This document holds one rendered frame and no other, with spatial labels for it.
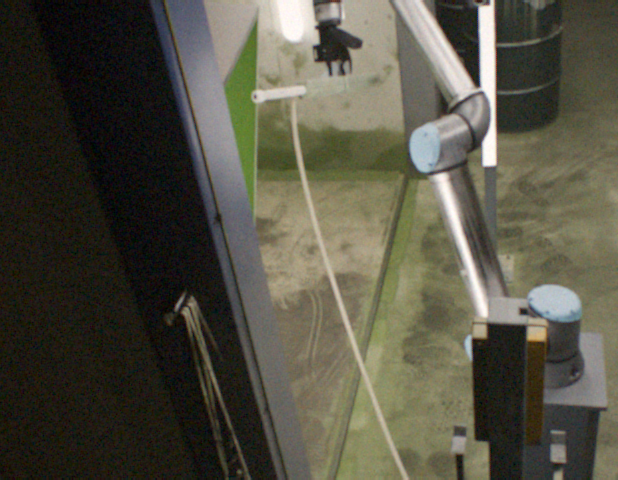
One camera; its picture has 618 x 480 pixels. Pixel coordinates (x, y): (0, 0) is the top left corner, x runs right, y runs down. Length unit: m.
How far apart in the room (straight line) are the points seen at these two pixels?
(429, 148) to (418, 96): 2.24
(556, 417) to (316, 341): 1.38
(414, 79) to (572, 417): 2.31
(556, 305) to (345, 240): 1.96
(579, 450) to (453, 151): 1.03
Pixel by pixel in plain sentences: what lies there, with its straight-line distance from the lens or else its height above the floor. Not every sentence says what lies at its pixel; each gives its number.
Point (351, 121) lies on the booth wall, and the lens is 4.49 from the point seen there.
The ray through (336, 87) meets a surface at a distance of 2.38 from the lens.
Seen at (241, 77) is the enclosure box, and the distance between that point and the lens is 2.67.
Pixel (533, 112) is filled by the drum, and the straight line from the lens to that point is 4.93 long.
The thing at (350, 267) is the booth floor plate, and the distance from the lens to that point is 3.94.
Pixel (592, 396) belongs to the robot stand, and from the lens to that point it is 2.49.
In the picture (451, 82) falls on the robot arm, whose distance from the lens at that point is 2.27.
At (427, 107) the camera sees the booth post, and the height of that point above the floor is 0.46.
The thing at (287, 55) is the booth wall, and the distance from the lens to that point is 4.39.
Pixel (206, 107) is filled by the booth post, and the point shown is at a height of 1.91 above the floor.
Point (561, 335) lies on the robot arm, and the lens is 2.37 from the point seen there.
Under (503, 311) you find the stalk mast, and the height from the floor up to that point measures 1.64.
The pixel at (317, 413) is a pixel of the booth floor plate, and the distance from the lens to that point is 3.28.
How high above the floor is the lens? 2.46
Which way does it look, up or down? 36 degrees down
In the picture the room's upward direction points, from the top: 10 degrees counter-clockwise
